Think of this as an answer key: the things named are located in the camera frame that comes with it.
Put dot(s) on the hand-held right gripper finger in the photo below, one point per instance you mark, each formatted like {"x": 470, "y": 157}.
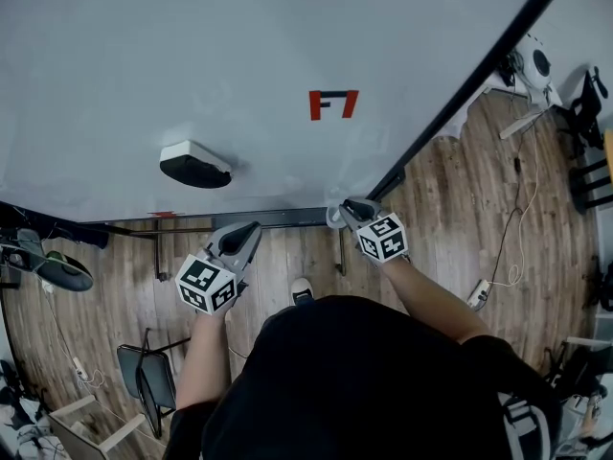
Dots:
{"x": 371, "y": 206}
{"x": 353, "y": 219}

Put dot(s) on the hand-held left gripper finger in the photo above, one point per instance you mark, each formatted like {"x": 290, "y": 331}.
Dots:
{"x": 215, "y": 242}
{"x": 255, "y": 247}

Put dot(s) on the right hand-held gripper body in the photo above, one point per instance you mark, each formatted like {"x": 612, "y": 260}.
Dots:
{"x": 383, "y": 237}

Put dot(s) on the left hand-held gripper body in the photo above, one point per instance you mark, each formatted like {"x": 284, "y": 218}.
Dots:
{"x": 206, "y": 283}

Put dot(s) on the white cup with marker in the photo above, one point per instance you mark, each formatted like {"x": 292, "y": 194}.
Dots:
{"x": 333, "y": 222}

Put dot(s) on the person's right forearm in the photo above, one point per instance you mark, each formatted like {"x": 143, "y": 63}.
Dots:
{"x": 431, "y": 295}

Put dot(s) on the person's left forearm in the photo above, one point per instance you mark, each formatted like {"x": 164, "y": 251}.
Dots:
{"x": 201, "y": 362}

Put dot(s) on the black white whiteboard eraser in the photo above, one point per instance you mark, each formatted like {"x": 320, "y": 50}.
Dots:
{"x": 191, "y": 173}

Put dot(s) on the red tape patch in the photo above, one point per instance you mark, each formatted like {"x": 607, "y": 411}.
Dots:
{"x": 165, "y": 214}

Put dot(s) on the person's white shoe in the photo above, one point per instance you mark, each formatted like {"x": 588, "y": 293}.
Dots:
{"x": 302, "y": 289}

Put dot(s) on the white power strip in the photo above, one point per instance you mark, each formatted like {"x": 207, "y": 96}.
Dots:
{"x": 78, "y": 367}
{"x": 479, "y": 294}

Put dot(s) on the black folding chair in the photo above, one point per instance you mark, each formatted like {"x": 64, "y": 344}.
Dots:
{"x": 143, "y": 376}

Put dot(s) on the red black tape mark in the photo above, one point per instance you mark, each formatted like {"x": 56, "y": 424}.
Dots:
{"x": 314, "y": 106}

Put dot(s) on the white cloth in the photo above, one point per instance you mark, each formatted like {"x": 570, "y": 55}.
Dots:
{"x": 455, "y": 125}

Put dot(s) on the dark gray round device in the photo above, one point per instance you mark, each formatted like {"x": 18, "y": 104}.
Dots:
{"x": 72, "y": 278}

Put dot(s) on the person's black shirt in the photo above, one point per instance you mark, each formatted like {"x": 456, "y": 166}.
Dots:
{"x": 359, "y": 376}

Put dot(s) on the white power adapter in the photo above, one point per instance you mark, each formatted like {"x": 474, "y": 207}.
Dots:
{"x": 47, "y": 286}

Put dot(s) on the white table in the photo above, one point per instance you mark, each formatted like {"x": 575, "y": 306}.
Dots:
{"x": 522, "y": 122}

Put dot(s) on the white round device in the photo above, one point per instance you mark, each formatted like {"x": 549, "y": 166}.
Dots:
{"x": 527, "y": 72}

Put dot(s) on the black bag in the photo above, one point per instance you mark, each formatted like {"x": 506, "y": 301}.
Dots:
{"x": 574, "y": 372}

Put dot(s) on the black office chair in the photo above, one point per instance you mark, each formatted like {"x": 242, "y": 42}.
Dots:
{"x": 586, "y": 108}

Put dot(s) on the brown board wooden frame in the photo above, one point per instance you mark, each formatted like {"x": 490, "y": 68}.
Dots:
{"x": 81, "y": 429}

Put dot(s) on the white whiteboard black frame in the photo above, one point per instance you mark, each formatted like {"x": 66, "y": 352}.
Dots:
{"x": 191, "y": 41}

